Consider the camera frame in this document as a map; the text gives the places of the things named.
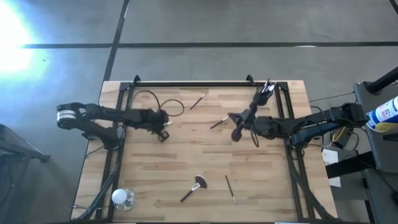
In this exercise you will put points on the yellow plastic item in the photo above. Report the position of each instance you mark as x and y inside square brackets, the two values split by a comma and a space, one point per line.
[387, 127]

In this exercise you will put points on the dark brush silver ferrule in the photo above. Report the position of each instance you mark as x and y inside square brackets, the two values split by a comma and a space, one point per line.
[219, 123]

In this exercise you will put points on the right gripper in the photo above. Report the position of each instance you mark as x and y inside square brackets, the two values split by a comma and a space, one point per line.
[252, 119]

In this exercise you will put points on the thin dark makeup brush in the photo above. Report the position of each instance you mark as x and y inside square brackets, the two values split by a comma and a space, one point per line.
[197, 101]
[230, 189]

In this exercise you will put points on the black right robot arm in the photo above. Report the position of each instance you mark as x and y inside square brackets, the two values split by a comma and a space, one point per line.
[311, 124]

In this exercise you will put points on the large fan powder brush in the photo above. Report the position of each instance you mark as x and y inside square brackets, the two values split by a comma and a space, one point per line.
[201, 182]

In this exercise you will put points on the black mesh cup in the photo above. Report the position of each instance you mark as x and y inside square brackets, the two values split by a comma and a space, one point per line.
[260, 99]

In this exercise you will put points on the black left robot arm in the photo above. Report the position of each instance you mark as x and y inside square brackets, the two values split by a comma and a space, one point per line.
[105, 113]

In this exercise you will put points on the black pole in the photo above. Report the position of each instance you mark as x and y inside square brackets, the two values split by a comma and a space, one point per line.
[384, 80]

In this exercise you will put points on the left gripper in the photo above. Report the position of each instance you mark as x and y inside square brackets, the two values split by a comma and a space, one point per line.
[158, 119]

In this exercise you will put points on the white blue wipes canister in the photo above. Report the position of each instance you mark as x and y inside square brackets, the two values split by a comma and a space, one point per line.
[384, 112]

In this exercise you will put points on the blue black table clamp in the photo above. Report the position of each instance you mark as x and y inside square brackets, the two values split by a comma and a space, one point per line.
[136, 78]
[249, 78]

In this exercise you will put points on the black stand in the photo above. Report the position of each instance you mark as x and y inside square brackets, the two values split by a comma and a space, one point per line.
[15, 146]

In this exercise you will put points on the black aluminium table frame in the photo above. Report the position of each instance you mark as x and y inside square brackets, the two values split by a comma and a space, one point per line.
[199, 84]

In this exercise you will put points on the black brush printed Solve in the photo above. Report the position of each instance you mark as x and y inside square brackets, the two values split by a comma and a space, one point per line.
[268, 85]

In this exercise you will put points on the white paper sheet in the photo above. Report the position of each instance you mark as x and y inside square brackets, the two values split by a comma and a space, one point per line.
[330, 158]

